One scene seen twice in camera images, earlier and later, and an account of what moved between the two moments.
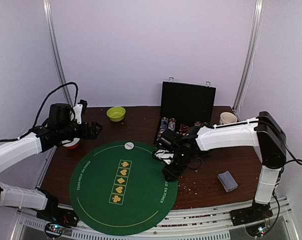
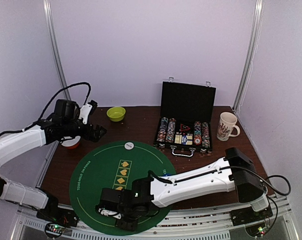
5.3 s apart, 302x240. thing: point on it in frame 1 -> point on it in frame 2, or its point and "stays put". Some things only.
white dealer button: x=129 y=145 stays put
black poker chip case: x=184 y=105 stays put
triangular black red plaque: x=184 y=127 stays put
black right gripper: x=171 y=170 -> x=106 y=208
